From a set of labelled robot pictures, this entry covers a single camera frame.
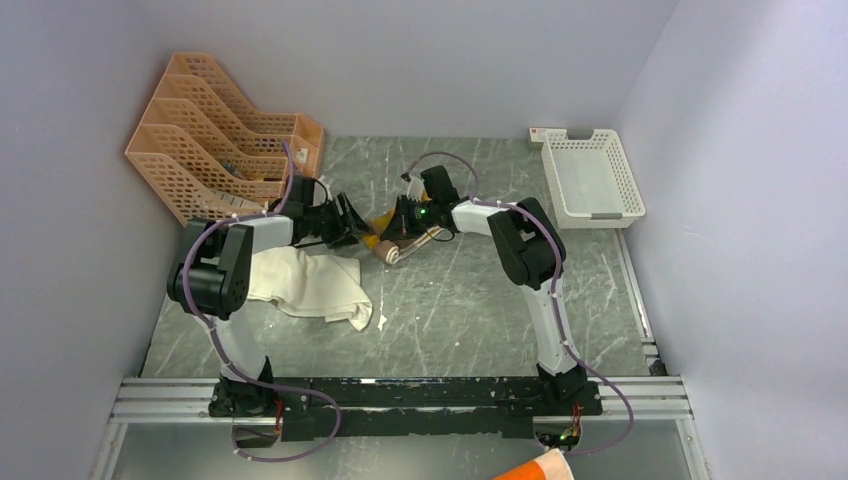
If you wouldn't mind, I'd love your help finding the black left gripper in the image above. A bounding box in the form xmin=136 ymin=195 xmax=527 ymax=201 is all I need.
xmin=305 ymin=193 xmax=374 ymax=251

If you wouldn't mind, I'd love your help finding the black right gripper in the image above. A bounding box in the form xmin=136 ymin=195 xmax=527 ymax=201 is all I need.
xmin=381 ymin=196 xmax=438 ymax=243

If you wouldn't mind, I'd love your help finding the yellow brown bear towel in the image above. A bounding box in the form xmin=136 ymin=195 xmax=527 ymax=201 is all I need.
xmin=362 ymin=208 xmax=444 ymax=265

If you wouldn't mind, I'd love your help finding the white towel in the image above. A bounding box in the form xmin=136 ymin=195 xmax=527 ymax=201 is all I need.
xmin=248 ymin=247 xmax=373 ymax=332

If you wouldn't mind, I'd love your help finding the white plastic basket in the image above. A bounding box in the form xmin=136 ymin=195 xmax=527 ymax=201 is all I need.
xmin=540 ymin=129 xmax=646 ymax=229

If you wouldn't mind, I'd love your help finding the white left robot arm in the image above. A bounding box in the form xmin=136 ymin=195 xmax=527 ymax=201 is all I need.
xmin=166 ymin=175 xmax=373 ymax=417

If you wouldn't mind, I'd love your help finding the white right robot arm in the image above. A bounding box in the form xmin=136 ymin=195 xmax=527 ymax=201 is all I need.
xmin=380 ymin=166 xmax=602 ymax=416

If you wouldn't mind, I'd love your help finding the orange plastic file rack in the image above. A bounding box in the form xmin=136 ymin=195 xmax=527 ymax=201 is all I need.
xmin=125 ymin=52 xmax=324 ymax=224

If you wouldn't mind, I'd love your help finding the small white red box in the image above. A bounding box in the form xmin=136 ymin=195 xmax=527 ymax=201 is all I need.
xmin=527 ymin=127 xmax=546 ymax=148

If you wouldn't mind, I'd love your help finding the orange white striped object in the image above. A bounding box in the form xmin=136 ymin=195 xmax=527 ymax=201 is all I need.
xmin=495 ymin=449 xmax=575 ymax=480

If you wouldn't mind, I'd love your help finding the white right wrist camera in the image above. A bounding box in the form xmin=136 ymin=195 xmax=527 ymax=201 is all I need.
xmin=401 ymin=173 xmax=426 ymax=201

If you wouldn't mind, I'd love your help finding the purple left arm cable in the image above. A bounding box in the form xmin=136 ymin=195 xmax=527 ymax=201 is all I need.
xmin=180 ymin=139 xmax=342 ymax=464

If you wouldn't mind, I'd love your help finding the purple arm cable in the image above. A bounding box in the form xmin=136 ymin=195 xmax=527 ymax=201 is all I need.
xmin=180 ymin=139 xmax=342 ymax=464
xmin=405 ymin=151 xmax=636 ymax=458

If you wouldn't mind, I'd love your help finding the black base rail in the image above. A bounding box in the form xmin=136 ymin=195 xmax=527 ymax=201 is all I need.
xmin=205 ymin=375 xmax=603 ymax=442

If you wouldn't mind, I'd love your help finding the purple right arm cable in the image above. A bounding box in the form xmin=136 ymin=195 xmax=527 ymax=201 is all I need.
xmin=405 ymin=151 xmax=636 ymax=458

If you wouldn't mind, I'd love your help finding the aluminium frame rail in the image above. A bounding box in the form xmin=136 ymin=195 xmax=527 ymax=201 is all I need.
xmin=110 ymin=376 xmax=694 ymax=423

